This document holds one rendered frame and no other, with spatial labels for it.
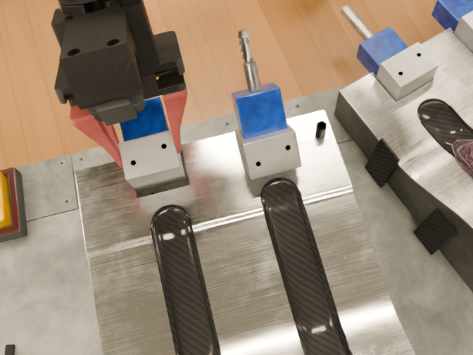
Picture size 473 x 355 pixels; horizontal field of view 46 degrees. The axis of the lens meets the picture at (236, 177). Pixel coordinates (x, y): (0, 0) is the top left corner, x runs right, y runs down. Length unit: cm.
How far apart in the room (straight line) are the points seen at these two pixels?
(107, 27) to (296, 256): 27
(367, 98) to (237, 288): 25
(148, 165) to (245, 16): 32
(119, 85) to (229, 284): 23
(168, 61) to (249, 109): 10
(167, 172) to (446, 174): 28
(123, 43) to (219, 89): 35
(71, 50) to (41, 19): 45
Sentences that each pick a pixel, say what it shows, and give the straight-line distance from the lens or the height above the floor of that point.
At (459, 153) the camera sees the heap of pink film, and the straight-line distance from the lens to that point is 60.
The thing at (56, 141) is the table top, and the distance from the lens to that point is 71.
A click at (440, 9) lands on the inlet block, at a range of 71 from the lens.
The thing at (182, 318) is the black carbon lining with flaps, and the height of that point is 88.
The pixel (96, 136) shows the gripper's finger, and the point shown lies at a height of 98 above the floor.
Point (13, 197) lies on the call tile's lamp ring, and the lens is 67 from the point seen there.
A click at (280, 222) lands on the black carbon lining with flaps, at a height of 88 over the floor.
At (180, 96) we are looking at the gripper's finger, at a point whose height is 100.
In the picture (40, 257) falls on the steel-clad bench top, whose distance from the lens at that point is 66.
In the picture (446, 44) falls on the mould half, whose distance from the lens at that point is 69.
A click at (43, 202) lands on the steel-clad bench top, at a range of 68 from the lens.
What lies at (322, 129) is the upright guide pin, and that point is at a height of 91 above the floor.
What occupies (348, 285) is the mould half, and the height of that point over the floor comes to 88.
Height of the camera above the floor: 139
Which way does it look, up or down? 67 degrees down
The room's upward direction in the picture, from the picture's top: 9 degrees counter-clockwise
